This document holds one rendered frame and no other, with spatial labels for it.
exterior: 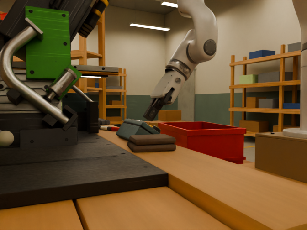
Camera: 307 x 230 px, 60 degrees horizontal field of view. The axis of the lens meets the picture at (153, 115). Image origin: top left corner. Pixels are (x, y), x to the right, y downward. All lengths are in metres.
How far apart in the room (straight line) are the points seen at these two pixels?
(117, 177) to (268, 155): 0.38
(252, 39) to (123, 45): 5.06
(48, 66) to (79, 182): 0.46
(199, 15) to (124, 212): 0.65
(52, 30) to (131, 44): 10.05
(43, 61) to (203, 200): 0.59
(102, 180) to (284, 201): 0.23
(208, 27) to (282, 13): 6.53
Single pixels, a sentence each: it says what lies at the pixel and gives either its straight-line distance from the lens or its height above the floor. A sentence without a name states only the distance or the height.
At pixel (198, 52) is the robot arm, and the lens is 0.82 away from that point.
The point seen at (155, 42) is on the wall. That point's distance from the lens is 11.32.
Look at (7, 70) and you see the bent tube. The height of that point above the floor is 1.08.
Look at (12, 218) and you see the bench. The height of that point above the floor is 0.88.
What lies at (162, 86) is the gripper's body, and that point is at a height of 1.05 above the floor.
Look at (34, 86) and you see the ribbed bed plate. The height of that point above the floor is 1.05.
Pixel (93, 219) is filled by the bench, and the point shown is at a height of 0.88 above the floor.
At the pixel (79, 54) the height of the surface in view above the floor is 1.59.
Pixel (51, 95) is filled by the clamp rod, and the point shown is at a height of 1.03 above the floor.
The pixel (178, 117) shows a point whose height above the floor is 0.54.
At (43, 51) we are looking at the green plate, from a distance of 0.80.
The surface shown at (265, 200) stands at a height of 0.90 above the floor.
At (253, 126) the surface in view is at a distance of 6.86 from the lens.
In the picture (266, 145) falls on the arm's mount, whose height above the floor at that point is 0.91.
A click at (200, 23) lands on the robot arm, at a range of 0.83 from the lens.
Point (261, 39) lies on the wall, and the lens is 7.58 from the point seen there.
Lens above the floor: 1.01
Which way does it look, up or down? 3 degrees down
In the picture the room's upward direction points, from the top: straight up
